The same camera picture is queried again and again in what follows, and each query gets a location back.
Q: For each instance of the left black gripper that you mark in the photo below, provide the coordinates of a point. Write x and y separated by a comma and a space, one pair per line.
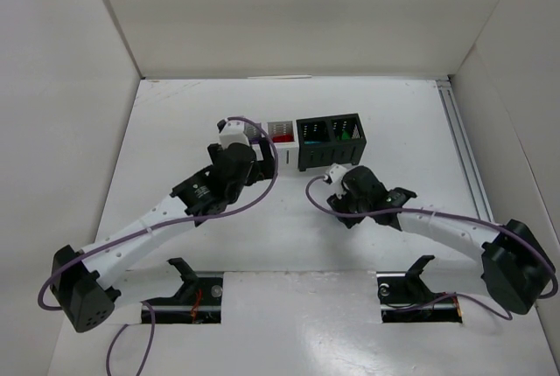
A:
266, 159

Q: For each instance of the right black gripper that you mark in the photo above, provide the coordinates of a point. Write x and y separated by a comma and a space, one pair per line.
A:
339, 208

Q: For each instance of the red rounded lego brick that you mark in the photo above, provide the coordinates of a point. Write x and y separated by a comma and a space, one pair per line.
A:
283, 138

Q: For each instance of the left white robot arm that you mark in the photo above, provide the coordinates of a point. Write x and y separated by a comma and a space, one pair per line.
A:
90, 284

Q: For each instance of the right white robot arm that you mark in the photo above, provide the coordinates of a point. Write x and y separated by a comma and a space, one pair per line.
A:
514, 268

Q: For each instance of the black double container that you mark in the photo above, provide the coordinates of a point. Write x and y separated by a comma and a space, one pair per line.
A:
334, 151

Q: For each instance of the white double container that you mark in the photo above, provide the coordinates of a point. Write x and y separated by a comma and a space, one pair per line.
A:
288, 152

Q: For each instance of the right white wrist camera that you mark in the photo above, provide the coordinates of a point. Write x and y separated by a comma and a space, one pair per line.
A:
334, 173

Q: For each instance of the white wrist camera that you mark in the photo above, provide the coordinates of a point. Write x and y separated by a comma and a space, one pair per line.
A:
334, 173
232, 132

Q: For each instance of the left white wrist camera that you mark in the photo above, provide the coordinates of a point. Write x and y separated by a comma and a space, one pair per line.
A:
232, 132

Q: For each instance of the aluminium rail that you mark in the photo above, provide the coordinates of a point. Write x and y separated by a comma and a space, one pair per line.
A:
465, 152

